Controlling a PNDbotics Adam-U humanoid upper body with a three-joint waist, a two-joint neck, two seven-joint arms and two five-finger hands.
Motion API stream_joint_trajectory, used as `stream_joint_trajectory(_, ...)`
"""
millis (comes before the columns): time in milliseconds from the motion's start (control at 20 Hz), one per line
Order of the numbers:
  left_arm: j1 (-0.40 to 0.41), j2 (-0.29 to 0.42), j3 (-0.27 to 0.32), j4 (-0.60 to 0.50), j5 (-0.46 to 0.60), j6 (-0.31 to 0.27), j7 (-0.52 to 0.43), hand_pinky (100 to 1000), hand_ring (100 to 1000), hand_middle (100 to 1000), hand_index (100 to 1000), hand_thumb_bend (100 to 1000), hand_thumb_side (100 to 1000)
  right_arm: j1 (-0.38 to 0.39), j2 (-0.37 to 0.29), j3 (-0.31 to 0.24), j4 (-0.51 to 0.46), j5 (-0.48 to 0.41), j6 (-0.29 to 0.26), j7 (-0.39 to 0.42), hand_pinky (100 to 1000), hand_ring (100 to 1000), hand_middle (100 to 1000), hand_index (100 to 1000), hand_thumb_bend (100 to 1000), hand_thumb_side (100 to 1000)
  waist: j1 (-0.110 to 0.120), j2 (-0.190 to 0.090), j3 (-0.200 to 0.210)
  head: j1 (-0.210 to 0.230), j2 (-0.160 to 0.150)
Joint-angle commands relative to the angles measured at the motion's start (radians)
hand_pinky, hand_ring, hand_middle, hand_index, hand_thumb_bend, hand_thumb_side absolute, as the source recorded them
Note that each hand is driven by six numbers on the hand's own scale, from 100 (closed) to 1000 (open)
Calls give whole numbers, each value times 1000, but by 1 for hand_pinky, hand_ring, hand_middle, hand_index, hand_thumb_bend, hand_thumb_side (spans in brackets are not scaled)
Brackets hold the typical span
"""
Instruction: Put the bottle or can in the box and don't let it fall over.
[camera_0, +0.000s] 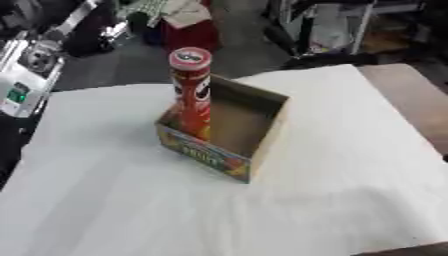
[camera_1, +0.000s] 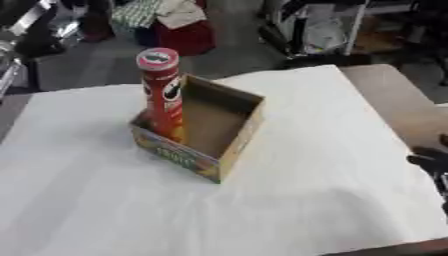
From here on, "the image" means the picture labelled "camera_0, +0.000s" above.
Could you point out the tan cardboard box printed front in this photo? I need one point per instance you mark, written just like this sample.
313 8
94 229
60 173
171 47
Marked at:
245 130

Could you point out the red cylindrical chips can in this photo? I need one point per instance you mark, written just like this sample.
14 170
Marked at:
195 100

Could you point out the red bag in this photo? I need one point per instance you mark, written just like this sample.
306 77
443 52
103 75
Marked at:
189 33

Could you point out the white metal frame stand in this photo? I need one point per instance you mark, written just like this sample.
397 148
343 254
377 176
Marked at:
326 26

